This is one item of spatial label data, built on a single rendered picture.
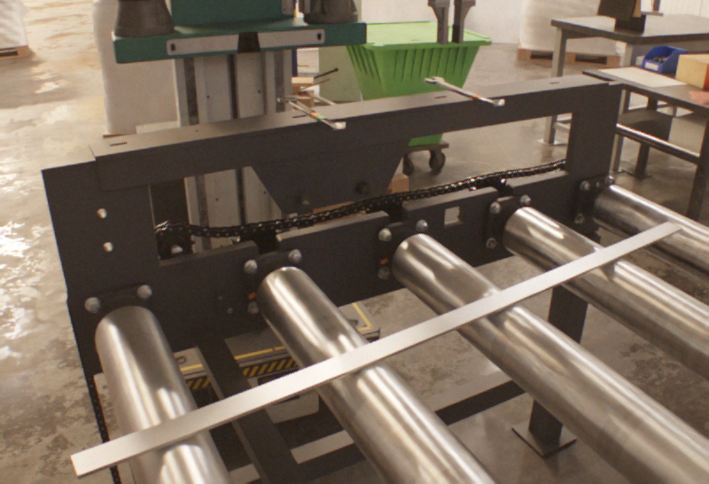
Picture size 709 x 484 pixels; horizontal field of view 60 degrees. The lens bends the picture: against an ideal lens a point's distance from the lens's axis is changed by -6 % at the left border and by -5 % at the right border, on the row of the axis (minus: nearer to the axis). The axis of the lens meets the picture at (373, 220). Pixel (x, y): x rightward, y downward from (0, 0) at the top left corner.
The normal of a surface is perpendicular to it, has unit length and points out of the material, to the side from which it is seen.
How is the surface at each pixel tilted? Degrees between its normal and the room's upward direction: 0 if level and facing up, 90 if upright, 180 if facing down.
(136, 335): 3
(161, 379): 14
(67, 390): 0
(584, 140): 90
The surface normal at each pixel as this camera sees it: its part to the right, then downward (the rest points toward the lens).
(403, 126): 0.49, 0.38
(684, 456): -0.44, -0.67
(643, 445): -0.64, -0.46
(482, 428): 0.01, -0.90
